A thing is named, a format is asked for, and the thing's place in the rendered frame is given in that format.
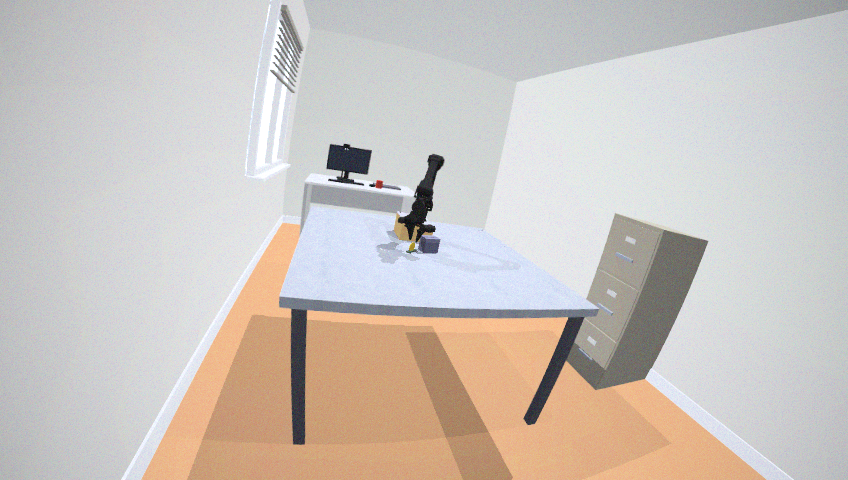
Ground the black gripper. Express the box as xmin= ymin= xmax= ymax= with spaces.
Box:
xmin=398 ymin=212 xmax=436 ymax=242

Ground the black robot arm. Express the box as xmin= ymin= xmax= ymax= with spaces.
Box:
xmin=404 ymin=154 xmax=445 ymax=226

